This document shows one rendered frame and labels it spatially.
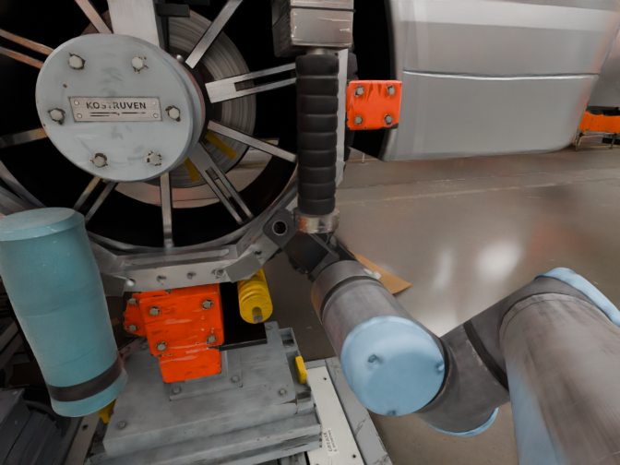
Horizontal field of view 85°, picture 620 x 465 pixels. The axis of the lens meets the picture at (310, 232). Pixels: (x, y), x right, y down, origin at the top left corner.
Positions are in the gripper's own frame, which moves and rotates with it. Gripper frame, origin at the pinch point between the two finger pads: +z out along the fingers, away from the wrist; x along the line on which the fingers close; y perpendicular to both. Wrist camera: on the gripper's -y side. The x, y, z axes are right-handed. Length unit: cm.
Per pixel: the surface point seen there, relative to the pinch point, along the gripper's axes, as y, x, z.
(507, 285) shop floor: 127, 37, 57
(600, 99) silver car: 138, 165, 115
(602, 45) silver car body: 23, 68, 4
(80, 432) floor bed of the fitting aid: 2, -78, 15
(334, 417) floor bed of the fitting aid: 46, -33, 3
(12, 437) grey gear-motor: -16, -51, -12
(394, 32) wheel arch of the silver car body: -10.4, 35.5, 3.3
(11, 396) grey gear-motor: -19, -49, -8
